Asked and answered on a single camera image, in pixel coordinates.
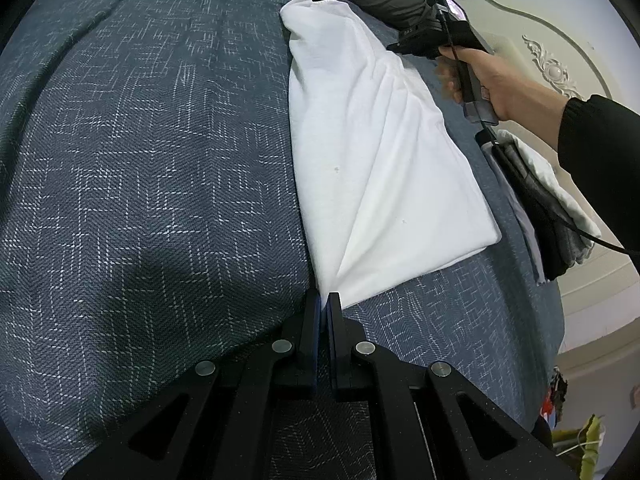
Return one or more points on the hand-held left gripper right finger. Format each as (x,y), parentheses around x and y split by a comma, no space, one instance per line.
(334,320)

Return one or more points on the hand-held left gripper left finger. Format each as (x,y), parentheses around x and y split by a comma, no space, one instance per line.
(311,320)

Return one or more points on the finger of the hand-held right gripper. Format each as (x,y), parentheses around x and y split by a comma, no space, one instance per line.
(405,47)

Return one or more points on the white polo shirt black trim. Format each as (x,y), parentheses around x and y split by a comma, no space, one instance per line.
(380,160)

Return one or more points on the person's right forearm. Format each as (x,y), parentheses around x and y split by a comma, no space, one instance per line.
(600,160)

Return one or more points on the hanging colourful clothes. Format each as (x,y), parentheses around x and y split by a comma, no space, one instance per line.
(555,395)

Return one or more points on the person's right hand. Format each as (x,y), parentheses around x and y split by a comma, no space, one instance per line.
(510,85)

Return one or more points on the cream bed headboard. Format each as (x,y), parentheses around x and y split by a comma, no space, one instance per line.
(530,20)

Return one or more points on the folded black garment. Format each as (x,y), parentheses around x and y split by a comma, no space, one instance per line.
(545,225)

